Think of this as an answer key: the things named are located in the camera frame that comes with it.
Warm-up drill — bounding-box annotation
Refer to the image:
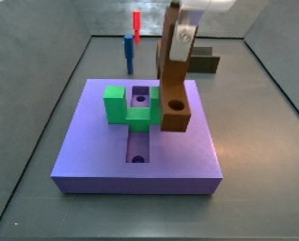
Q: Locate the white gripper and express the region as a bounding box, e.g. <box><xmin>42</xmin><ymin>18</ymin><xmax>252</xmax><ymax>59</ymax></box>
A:
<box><xmin>170</xmin><ymin>0</ymin><xmax>236</xmax><ymax>61</ymax></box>

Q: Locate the brown T-shaped block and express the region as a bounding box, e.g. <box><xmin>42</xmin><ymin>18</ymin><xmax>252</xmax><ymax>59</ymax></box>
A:
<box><xmin>156</xmin><ymin>6</ymin><xmax>191</xmax><ymax>132</ymax></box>

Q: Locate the purple base board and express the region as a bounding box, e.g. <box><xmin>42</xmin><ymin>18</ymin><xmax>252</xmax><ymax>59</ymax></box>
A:
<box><xmin>52</xmin><ymin>79</ymin><xmax>223</xmax><ymax>194</ymax></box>

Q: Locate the red peg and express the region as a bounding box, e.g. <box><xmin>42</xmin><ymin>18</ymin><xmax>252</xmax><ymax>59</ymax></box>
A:
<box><xmin>134</xmin><ymin>9</ymin><xmax>140</xmax><ymax>43</ymax></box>

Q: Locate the blue hexagonal peg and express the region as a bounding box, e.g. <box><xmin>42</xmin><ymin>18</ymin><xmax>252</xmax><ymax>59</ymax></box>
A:
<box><xmin>123</xmin><ymin>35</ymin><xmax>134</xmax><ymax>74</ymax></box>

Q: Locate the green U-shaped block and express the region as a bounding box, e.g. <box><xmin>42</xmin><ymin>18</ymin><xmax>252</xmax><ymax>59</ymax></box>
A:
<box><xmin>103</xmin><ymin>86</ymin><xmax>160</xmax><ymax>133</ymax></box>

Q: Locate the black U-channel bracket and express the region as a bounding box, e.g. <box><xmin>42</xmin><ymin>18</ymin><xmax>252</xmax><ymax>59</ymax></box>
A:
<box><xmin>188</xmin><ymin>47</ymin><xmax>220</xmax><ymax>73</ymax></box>

